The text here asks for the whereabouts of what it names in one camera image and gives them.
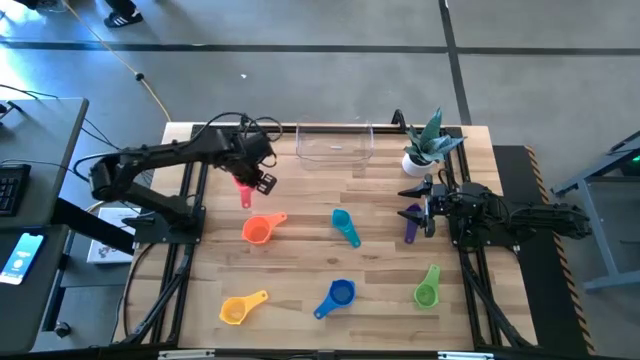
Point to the blue measuring cup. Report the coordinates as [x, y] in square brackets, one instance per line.
[342, 293]

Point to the black keyboard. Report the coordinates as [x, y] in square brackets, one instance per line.
[12, 190]

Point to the black frame clamp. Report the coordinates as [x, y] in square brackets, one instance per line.
[398, 119]

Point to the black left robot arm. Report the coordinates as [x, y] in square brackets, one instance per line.
[165, 150]

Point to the person's leg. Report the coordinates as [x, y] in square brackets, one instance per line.
[122, 19]

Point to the black desk support beam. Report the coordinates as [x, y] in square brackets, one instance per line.
[90, 225]

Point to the purple measuring cup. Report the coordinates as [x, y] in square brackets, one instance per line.
[411, 232]

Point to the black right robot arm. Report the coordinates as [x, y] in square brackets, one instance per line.
[550, 220]

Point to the smartphone with lit screen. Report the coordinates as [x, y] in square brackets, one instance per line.
[22, 257]

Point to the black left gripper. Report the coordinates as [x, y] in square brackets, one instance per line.
[252, 150]

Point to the clear plastic basket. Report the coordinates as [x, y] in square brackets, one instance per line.
[335, 156]

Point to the green measuring cup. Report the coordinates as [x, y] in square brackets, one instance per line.
[426, 295]

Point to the green snake plant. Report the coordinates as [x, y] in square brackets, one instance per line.
[431, 137]

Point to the black caster wheel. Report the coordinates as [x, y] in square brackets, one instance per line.
[62, 330]

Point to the black hazard-striped floor mat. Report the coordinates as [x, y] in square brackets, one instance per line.
[540, 300]

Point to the yellow measuring cup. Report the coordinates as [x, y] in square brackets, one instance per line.
[233, 310]

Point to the orange measuring cup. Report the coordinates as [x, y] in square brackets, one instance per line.
[256, 231]

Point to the grey metal table frame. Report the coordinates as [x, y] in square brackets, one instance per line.
[597, 240]

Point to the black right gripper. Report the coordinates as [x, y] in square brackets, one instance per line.
[440, 202]

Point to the teal measuring cup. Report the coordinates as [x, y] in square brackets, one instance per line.
[341, 220]

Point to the white booklet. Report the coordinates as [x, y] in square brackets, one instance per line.
[107, 250]

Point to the white plant pot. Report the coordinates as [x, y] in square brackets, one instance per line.
[412, 169]

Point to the silver metal bracket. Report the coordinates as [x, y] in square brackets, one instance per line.
[465, 356]
[185, 355]

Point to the dark grey side desk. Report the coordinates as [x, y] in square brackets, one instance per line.
[30, 310]

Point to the pink measuring cup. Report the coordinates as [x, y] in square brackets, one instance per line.
[245, 199]

